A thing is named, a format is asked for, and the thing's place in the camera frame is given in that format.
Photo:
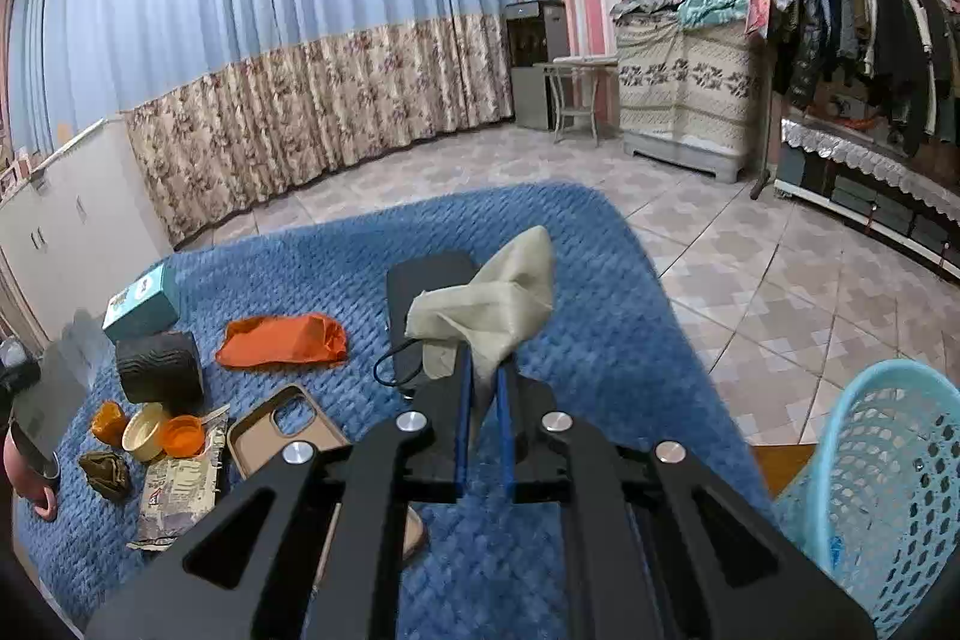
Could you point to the light blue plastic basket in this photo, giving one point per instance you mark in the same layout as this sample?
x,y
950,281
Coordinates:
x,y
885,385

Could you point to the crumpled orange cup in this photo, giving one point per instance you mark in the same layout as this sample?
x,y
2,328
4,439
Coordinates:
x,y
109,424

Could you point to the blue knitted blanket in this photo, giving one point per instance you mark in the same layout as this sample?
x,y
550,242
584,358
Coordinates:
x,y
315,265

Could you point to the white cabinet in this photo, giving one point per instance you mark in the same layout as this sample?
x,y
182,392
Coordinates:
x,y
90,212

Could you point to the orange plastic lid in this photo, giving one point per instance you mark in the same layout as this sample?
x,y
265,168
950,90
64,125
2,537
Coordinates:
x,y
182,436

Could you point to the cream bowl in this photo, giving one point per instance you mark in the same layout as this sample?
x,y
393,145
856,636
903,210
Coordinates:
x,y
146,434

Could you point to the person's left hand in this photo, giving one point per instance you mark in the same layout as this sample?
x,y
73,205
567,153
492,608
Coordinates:
x,y
30,475

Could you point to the printed snack packet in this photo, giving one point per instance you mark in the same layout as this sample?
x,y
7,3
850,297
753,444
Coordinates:
x,y
180,494

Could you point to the low stand with lace cloth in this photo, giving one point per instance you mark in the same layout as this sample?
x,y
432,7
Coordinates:
x,y
862,160

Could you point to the row of hanging clothes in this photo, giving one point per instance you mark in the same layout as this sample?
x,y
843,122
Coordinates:
x,y
885,33

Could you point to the grey water dispenser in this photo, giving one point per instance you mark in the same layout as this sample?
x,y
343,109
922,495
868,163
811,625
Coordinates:
x,y
536,78

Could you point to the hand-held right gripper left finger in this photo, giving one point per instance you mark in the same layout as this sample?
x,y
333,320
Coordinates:
x,y
463,419

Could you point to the metal clothes rack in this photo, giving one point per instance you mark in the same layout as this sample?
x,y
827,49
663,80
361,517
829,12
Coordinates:
x,y
765,108

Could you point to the black ribbed roll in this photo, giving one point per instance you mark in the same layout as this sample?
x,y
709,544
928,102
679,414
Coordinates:
x,y
159,366

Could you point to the beige cloth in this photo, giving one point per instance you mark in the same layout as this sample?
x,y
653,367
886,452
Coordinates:
x,y
487,295

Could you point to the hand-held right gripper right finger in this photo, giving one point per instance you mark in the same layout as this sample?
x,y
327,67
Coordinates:
x,y
504,434

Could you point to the patterned cloth covered cabinet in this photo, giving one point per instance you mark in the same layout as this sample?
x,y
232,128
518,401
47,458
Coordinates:
x,y
690,85

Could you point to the blue and floral curtain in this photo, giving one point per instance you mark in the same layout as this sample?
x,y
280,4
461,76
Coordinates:
x,y
225,10

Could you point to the small folding table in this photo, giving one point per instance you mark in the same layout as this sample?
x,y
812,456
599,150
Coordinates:
x,y
581,63

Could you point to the teal tissue box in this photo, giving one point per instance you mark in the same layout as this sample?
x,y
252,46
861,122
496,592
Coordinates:
x,y
142,302

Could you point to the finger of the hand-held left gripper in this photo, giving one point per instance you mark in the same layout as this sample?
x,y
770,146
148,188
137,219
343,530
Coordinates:
x,y
60,377

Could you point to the black smartphone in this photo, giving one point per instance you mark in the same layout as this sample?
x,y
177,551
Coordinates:
x,y
427,280

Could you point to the tan phone case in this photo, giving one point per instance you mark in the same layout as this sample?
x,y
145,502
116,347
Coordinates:
x,y
300,416

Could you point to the olive crumpled wrapper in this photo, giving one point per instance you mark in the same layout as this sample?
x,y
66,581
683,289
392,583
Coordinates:
x,y
105,475

